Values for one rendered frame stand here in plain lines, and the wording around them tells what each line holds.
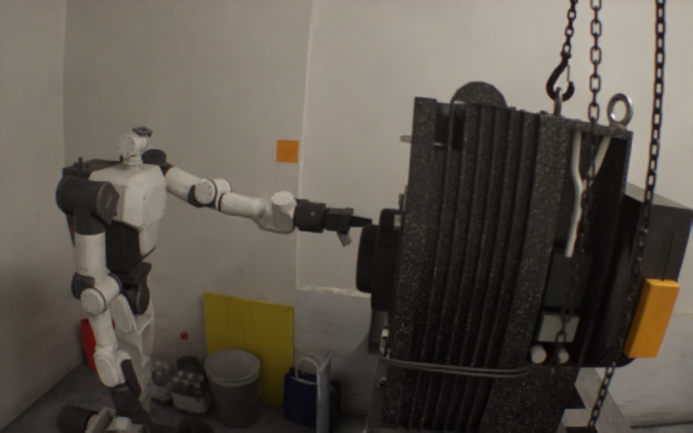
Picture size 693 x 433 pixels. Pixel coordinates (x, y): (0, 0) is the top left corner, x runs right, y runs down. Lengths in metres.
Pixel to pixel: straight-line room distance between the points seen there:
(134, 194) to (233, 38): 1.04
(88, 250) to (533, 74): 1.82
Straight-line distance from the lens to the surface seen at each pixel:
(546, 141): 0.82
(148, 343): 1.65
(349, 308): 2.12
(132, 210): 1.28
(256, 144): 2.02
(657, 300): 0.88
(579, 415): 1.64
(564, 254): 0.91
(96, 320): 1.32
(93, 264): 1.24
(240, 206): 1.37
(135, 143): 1.32
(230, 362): 2.39
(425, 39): 1.98
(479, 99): 0.79
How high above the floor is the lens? 1.59
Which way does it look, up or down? 16 degrees down
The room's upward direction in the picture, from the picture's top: 4 degrees clockwise
